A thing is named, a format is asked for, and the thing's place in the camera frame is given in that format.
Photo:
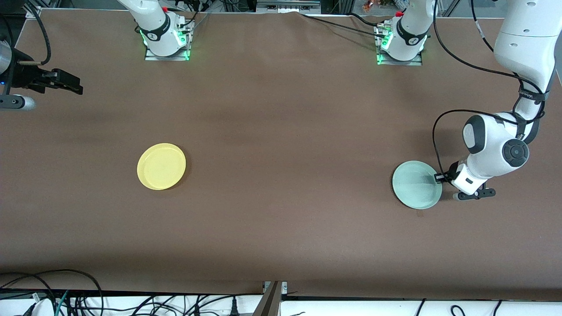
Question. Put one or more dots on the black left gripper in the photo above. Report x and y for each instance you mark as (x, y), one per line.
(451, 169)

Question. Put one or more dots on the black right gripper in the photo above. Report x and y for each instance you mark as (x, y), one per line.
(27, 77)

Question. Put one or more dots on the pale green round plate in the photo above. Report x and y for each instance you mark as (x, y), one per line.
(415, 186)

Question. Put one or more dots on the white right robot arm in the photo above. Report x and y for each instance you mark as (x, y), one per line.
(156, 26)

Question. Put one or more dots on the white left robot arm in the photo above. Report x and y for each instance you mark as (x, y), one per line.
(491, 136)

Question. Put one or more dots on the metal base mounting plate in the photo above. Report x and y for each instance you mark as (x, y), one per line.
(412, 62)
(153, 57)

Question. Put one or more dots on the yellow round plate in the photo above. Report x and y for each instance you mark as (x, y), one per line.
(161, 166)

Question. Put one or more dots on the white shelf board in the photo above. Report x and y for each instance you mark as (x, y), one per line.
(373, 309)

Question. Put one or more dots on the brown table cover sheet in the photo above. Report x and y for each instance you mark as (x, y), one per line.
(281, 219)

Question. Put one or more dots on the small orange objects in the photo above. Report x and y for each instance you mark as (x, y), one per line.
(371, 5)

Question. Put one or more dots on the aluminium beam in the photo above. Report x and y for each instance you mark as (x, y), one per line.
(270, 303)

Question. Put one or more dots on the grey metal box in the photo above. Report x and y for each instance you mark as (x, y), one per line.
(285, 5)

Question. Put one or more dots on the black power plug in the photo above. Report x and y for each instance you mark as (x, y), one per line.
(234, 307)

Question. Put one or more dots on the silver corner bracket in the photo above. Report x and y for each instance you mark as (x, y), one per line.
(33, 12)

